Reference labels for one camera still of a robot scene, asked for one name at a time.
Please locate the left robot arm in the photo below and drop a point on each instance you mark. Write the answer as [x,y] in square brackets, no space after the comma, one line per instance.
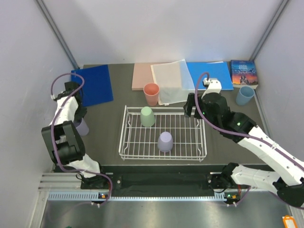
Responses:
[66,130]

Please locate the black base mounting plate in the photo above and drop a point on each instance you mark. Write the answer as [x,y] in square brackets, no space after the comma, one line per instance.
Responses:
[161,180]

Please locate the white mesh bag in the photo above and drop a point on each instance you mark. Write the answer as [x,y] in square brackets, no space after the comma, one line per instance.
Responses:
[174,81]

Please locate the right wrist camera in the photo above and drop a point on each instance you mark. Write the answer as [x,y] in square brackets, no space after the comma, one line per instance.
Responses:
[212,86]

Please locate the dark blue folder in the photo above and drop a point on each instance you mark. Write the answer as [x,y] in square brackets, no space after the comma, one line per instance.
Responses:
[97,88]

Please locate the small purple cup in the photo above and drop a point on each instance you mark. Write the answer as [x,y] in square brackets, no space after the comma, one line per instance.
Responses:
[165,142]

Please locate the white slotted cable duct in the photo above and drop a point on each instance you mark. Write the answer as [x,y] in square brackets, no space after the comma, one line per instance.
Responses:
[98,196]

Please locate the large purple cup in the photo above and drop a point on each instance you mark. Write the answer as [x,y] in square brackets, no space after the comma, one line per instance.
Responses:
[81,127]

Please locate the pink cup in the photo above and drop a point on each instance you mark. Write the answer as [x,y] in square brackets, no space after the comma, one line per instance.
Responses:
[151,91]

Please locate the orange key tag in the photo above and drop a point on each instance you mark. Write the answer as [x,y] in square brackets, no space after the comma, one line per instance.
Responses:
[289,222]

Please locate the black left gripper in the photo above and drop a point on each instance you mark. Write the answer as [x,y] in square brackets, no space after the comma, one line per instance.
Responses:
[81,114]

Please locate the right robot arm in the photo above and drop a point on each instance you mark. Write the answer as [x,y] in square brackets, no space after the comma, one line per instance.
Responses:
[286,178]

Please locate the Jane Eyre paperback book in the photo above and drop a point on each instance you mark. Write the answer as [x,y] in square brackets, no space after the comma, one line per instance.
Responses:
[243,73]

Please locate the pink board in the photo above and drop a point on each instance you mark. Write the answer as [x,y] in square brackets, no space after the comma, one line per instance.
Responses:
[142,75]

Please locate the white wire dish rack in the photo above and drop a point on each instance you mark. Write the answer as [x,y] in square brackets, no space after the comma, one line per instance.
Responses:
[140,143]

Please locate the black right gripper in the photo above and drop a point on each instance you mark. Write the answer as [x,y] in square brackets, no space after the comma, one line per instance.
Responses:
[188,107]

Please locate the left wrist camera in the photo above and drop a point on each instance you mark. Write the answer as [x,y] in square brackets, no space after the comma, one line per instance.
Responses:
[56,97]

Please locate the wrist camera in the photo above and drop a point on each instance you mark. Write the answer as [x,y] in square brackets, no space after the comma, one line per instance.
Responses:
[212,86]
[56,97]

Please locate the blue cup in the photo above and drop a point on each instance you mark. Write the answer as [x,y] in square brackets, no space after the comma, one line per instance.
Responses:
[244,95]

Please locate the green cup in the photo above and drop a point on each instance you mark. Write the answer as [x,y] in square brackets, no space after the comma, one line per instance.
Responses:
[147,117]

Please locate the light blue folder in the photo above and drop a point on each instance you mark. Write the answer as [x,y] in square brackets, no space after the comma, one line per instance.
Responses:
[218,70]

